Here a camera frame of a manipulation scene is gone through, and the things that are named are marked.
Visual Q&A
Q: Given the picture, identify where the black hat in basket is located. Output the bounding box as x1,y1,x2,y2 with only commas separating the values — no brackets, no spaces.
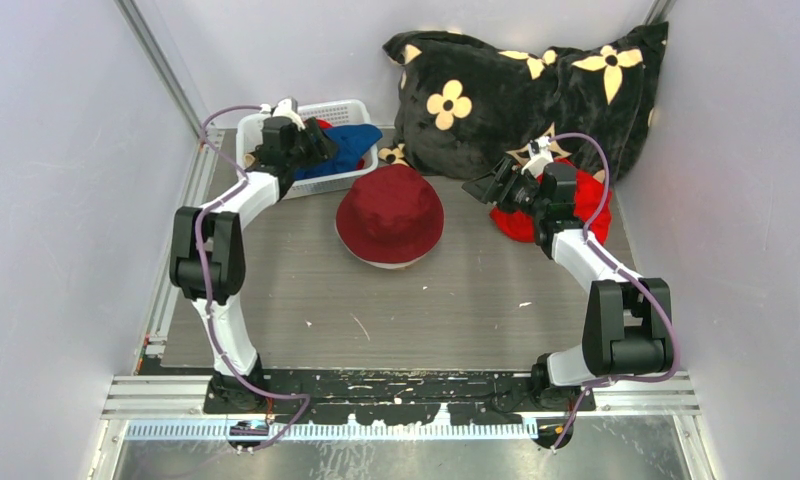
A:
242,149,263,172

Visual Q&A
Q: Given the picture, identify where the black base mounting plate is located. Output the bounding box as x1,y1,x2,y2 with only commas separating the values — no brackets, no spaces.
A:
203,367,595,426

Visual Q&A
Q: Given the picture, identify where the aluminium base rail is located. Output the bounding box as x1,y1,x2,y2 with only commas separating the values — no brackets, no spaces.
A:
101,371,700,445

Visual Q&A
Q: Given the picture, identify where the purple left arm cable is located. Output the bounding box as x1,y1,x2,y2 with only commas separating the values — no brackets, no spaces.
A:
193,104,314,455

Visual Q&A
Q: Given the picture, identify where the dark red bucket hat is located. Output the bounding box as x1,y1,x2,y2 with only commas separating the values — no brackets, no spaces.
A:
335,164,445,267

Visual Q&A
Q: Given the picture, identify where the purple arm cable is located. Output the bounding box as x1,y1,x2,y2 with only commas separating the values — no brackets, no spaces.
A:
550,132,678,453
193,104,314,455

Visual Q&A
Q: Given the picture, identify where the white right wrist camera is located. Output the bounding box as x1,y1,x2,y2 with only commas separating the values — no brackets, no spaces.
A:
521,136,554,179

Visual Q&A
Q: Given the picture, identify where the black floral pillow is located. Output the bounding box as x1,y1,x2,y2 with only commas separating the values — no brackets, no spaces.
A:
378,22,669,181

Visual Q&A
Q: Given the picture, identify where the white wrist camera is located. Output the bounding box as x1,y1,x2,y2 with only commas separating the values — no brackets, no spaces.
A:
258,97,306,130
521,136,554,179

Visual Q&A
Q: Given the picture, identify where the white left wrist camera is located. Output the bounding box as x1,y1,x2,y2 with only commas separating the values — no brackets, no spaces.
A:
258,97,306,130

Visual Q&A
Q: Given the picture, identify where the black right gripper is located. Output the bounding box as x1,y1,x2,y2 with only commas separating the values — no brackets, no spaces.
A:
463,157,548,219

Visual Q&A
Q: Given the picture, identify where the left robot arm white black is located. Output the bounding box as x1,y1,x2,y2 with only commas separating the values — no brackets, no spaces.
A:
169,116,338,413

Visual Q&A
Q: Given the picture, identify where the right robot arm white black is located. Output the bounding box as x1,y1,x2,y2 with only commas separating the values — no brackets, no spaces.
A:
462,157,678,411

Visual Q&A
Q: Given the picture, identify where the white plastic basket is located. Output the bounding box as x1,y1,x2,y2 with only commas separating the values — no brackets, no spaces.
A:
235,99,379,201

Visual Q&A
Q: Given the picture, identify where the blue bucket hat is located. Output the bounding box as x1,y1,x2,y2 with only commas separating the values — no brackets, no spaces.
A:
295,119,382,181

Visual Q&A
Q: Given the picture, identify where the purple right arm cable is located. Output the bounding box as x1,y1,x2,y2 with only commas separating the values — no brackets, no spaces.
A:
550,132,678,453

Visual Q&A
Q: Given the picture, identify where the grey bucket hat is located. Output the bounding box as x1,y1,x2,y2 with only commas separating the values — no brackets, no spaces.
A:
335,230,429,271

